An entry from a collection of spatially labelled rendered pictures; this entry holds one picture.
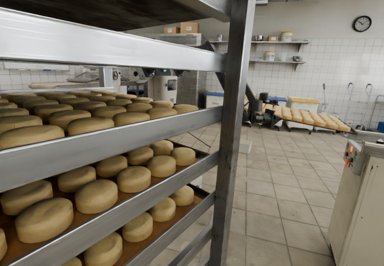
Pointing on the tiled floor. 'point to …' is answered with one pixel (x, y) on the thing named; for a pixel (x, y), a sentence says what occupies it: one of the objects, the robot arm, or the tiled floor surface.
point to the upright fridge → (199, 89)
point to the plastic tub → (244, 146)
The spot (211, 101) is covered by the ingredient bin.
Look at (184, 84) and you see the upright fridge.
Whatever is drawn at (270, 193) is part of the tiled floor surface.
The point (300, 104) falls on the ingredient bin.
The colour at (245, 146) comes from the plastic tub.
